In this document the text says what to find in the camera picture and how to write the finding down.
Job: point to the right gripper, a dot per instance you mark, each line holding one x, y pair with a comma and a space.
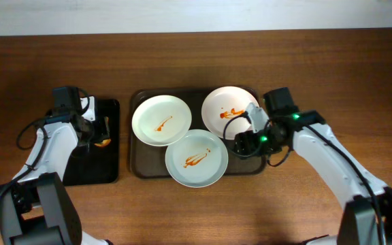
242, 143

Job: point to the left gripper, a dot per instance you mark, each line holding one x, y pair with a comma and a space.
101, 133

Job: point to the green and orange sponge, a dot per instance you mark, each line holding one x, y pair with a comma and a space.
105, 141

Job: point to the pale blue plate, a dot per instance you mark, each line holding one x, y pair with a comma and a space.
197, 160

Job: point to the white plate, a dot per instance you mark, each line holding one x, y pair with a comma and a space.
161, 120
223, 104

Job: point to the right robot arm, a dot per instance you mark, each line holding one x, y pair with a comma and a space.
366, 200

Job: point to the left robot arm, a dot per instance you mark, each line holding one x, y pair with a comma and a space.
34, 206

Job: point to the black rectangular tray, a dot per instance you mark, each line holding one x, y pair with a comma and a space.
80, 165

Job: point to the brown plastic serving tray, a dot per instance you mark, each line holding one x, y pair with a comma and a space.
148, 162

